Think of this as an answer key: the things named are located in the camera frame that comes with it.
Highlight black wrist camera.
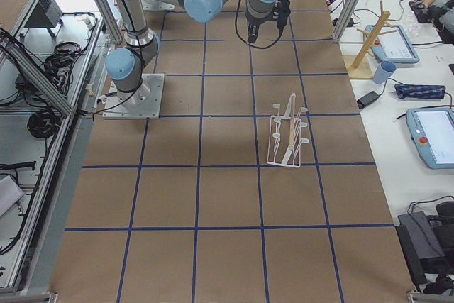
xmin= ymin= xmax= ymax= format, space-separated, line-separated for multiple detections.
xmin=272 ymin=0 xmax=291 ymax=31

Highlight wooden mug tree stand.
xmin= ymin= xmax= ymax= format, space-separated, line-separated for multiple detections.
xmin=344 ymin=1 xmax=397 ymax=79

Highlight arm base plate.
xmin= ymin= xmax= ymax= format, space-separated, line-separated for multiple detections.
xmin=141 ymin=0 xmax=175 ymax=12
xmin=101 ymin=73 xmax=165 ymax=119

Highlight teach pendant tablet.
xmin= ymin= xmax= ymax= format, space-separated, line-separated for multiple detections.
xmin=406 ymin=107 xmax=453 ymax=169
xmin=371 ymin=25 xmax=420 ymax=64

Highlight blue cup on desk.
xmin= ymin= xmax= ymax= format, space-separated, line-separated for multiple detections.
xmin=372 ymin=60 xmax=397 ymax=84

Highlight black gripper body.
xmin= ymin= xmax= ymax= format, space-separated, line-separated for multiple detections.
xmin=245 ymin=1 xmax=275 ymax=28

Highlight white wire cup rack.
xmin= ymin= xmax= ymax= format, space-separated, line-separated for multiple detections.
xmin=267 ymin=92 xmax=309 ymax=168

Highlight blue plaid pencil case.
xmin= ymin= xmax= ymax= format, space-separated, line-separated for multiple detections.
xmin=394 ymin=84 xmax=446 ymax=99

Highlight far teach pendant tablet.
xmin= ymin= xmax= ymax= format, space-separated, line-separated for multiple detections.
xmin=371 ymin=25 xmax=420 ymax=64

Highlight black power adapter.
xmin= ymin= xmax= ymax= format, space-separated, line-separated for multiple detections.
xmin=356 ymin=91 xmax=380 ymax=109

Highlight near teach pendant tablet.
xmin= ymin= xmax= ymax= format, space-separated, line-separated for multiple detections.
xmin=406 ymin=107 xmax=453 ymax=169

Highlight coiled black cables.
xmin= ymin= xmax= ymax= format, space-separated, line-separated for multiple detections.
xmin=27 ymin=107 xmax=63 ymax=139

